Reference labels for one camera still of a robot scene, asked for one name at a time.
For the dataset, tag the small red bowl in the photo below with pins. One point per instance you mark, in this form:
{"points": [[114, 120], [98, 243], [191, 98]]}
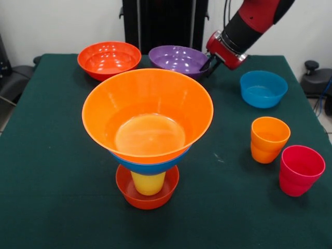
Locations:
{"points": [[147, 203]]}

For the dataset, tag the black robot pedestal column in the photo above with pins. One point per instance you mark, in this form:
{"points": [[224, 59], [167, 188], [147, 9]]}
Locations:
{"points": [[166, 26]]}

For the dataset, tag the large blue bowl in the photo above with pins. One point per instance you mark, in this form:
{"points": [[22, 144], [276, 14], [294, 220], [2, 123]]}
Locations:
{"points": [[150, 168]]}

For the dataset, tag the pink cup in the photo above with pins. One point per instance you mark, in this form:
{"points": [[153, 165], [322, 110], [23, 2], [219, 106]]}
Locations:
{"points": [[298, 176]]}

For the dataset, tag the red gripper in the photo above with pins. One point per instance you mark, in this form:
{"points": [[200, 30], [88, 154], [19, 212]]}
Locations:
{"points": [[225, 54]]}

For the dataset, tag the black computer tower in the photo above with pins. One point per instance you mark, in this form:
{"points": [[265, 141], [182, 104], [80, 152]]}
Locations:
{"points": [[3, 59]]}

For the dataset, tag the yellow cup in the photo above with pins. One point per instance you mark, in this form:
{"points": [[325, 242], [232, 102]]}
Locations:
{"points": [[147, 184]]}

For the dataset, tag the large red bowl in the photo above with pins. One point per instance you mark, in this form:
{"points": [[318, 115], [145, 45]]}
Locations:
{"points": [[109, 59]]}

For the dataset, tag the orange cup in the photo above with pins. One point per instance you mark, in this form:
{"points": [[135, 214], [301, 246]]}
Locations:
{"points": [[267, 147]]}

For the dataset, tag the small blue bowl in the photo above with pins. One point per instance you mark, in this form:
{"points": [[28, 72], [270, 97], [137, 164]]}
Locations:
{"points": [[263, 96]]}

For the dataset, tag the dark green tablecloth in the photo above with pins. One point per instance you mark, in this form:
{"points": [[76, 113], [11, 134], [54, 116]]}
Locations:
{"points": [[166, 228]]}

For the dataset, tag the grey black floor base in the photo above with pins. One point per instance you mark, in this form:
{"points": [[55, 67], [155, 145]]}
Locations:
{"points": [[15, 77], [319, 83]]}

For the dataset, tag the large orange bowl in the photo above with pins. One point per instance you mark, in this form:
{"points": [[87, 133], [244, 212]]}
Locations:
{"points": [[145, 98]]}

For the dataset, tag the purple bowl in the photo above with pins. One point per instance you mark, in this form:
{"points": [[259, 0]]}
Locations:
{"points": [[176, 59]]}

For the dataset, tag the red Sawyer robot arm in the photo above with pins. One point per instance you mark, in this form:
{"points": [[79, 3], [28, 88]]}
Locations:
{"points": [[249, 23]]}

